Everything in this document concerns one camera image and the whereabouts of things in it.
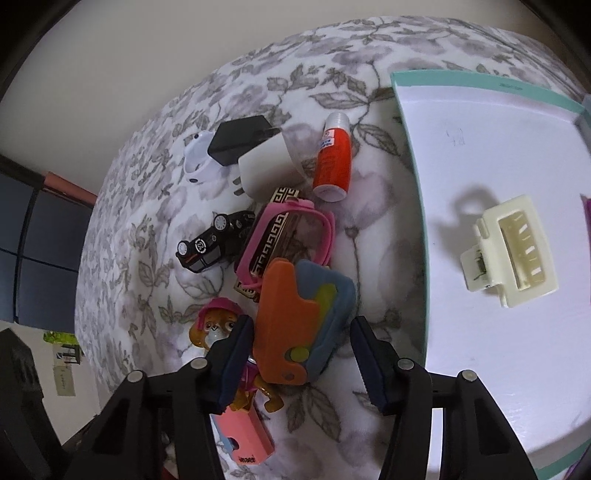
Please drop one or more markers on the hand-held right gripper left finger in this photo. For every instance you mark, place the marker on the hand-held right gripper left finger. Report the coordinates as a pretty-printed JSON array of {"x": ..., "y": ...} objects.
[{"x": 231, "y": 362}]

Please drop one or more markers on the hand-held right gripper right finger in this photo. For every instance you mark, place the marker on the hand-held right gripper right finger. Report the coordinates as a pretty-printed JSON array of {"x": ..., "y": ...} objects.
[{"x": 369, "y": 364}]

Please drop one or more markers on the dog toy figure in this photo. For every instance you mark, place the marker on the dog toy figure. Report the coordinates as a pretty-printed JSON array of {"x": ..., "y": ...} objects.
[{"x": 217, "y": 323}]

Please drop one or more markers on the lettered orange blue fidget toy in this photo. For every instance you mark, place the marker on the lettered orange blue fidget toy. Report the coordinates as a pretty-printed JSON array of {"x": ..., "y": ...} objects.
[{"x": 249, "y": 434}]

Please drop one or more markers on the black toy car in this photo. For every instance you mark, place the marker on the black toy car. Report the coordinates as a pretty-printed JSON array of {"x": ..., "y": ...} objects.
[{"x": 207, "y": 249}]

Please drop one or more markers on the white tray with teal rim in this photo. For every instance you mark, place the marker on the white tray with teal rim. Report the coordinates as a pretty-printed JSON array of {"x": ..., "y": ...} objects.
[{"x": 485, "y": 369}]

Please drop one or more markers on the gold patterned case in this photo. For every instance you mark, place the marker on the gold patterned case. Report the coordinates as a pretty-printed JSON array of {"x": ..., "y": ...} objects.
[{"x": 272, "y": 235}]

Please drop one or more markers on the pink watch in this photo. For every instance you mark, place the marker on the pink watch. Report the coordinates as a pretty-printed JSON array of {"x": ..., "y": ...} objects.
[{"x": 300, "y": 205}]

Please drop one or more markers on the white paper tag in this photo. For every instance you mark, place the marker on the white paper tag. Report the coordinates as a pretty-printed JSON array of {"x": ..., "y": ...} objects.
[{"x": 67, "y": 376}]

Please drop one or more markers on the cream hair claw clip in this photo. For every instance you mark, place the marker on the cream hair claw clip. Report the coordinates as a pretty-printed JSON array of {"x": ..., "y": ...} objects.
[{"x": 494, "y": 221}]

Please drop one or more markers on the white charger plug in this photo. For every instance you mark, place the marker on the white charger plug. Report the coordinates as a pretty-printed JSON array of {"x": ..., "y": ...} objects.
[{"x": 265, "y": 164}]

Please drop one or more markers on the orange thread spool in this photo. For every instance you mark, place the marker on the orange thread spool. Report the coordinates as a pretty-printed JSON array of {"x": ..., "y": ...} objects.
[{"x": 330, "y": 161}]

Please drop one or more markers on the white earbuds case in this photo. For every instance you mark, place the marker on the white earbuds case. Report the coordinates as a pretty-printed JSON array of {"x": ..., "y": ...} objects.
[{"x": 198, "y": 157}]

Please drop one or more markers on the black box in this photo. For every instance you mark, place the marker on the black box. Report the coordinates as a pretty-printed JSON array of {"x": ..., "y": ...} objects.
[{"x": 23, "y": 406}]

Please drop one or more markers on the black charger plug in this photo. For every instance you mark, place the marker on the black charger plug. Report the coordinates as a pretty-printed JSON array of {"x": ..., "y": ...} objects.
[{"x": 240, "y": 138}]

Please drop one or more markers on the floral blanket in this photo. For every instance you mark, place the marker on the floral blanket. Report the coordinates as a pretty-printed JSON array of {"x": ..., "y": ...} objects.
[{"x": 152, "y": 152}]

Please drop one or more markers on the dark panelled cabinet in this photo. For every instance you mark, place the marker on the dark panelled cabinet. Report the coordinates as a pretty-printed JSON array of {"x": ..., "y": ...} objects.
[{"x": 41, "y": 240}]

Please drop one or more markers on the clear plastic cap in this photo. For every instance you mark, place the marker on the clear plastic cap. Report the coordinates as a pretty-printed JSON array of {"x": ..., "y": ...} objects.
[{"x": 300, "y": 147}]

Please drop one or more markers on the purple lighter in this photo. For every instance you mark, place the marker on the purple lighter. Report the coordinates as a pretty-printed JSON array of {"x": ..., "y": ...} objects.
[{"x": 587, "y": 205}]

